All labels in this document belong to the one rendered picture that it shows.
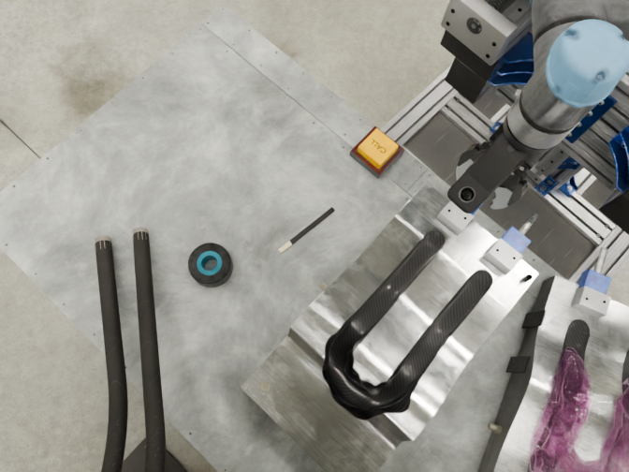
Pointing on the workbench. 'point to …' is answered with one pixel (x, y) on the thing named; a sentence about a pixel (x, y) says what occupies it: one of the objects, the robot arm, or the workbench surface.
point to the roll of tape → (207, 261)
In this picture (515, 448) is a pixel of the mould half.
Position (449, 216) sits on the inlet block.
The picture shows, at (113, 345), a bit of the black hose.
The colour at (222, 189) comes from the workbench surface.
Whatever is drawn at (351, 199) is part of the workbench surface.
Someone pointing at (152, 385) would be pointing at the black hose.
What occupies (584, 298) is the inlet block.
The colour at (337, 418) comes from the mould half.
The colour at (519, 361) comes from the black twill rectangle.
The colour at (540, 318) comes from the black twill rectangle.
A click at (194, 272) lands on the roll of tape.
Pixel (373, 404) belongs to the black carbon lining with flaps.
